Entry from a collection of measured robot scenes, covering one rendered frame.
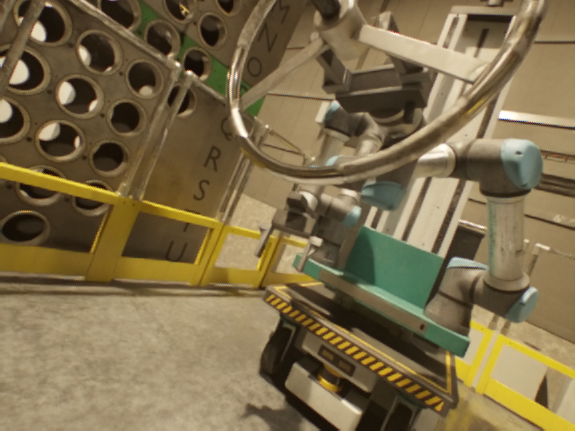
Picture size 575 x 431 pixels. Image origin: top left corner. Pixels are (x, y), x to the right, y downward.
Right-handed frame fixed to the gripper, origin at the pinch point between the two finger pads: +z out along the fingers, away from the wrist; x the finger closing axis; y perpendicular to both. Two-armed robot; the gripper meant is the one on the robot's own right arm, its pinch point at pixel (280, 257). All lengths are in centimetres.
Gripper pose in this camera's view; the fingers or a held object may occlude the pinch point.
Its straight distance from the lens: 84.2
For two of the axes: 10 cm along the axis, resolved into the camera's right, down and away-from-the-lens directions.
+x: -9.0, -2.3, 3.8
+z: -3.9, 8.1, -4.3
